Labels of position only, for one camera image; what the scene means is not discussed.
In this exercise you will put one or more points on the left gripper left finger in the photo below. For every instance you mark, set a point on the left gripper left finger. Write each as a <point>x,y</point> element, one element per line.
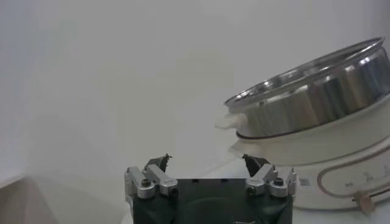
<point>161,179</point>

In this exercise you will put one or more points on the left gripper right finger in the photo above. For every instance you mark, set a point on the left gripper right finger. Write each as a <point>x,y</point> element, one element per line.
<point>262,176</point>

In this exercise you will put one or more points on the stainless steel steamer basket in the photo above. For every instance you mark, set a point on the stainless steel steamer basket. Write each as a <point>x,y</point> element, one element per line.
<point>320,103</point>

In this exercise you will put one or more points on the white electric cooker base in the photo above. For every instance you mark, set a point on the white electric cooker base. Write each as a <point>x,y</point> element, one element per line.
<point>335,143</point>

